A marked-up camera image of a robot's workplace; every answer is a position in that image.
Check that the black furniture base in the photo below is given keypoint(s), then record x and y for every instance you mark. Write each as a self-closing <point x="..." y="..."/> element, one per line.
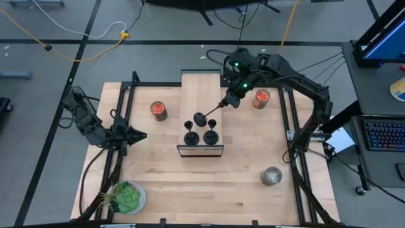
<point x="4" y="105"/>

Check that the red candle glass jar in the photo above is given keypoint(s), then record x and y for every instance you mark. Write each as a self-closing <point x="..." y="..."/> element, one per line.
<point x="261" y="96"/>
<point x="158" y="109"/>

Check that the grey furniture foot bar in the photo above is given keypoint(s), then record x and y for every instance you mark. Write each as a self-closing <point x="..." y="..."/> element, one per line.
<point x="34" y="2"/>
<point x="16" y="75"/>

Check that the black computer monitor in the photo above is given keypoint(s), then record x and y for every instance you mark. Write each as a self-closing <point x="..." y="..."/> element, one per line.
<point x="389" y="44"/>

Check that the black backlit keyboard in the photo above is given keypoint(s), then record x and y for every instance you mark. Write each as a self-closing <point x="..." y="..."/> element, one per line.
<point x="386" y="136"/>

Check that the black aluminium table frame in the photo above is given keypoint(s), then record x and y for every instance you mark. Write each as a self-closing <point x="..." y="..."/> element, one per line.
<point x="152" y="84"/>

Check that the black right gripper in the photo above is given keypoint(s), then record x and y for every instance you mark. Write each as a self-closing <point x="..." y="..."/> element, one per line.
<point x="232" y="99"/>

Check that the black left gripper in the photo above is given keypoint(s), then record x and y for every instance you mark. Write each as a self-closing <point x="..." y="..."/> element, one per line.
<point x="120" y="136"/>

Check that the green succulent in white pot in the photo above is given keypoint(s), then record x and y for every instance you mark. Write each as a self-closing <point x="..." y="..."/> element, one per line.
<point x="126" y="198"/>

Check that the black room divider panel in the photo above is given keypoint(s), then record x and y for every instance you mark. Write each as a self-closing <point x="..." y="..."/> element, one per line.
<point x="190" y="3"/>

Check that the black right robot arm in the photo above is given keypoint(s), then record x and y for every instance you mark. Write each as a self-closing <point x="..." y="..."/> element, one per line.
<point x="303" y="80"/>

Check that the clear empty glass jar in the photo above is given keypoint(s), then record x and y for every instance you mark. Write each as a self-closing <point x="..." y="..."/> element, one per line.
<point x="271" y="176"/>

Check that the yellow blue round pad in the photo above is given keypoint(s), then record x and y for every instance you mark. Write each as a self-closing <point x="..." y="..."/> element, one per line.
<point x="398" y="90"/>

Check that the small black floor puck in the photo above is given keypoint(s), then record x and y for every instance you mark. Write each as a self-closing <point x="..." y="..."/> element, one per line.
<point x="48" y="47"/>

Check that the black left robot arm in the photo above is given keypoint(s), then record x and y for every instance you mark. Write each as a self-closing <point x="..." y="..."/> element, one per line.
<point x="85" y="120"/>

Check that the black table clamp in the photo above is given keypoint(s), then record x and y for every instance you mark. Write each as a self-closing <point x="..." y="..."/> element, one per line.
<point x="254" y="223"/>
<point x="163" y="222"/>

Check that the black candlestick holder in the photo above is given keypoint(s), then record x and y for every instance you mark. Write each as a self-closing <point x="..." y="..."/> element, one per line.
<point x="191" y="138"/>
<point x="210" y="137"/>
<point x="200" y="119"/>

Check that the grey computer workstation cart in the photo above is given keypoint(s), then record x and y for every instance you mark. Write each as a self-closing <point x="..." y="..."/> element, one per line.
<point x="370" y="88"/>

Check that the wooden shelf black metal frame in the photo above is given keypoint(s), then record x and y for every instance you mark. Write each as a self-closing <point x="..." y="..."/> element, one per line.
<point x="199" y="92"/>

